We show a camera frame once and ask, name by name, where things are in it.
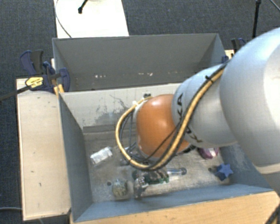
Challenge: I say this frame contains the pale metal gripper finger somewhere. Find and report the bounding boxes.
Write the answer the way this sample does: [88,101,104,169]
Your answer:
[140,177,150,192]
[132,179,144,199]

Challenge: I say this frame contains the speckled green ball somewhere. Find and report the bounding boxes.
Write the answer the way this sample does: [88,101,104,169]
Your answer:
[111,178,129,199]

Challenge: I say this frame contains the clear plastic tube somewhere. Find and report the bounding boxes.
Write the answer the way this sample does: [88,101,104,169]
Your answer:
[166,167,188,178]

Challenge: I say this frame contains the clear plastic packet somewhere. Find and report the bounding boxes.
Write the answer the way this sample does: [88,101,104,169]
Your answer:
[89,146,114,166]

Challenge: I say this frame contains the purple toy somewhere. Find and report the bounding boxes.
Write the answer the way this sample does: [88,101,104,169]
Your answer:
[197,146,220,160]

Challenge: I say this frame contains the blue star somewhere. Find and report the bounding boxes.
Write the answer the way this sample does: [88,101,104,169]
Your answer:
[213,162,234,182]

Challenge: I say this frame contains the pale wood flat board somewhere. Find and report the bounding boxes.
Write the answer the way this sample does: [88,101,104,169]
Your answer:
[11,74,73,221]

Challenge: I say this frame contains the grey metal bin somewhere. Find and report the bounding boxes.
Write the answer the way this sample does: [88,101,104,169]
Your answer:
[51,19,277,224]

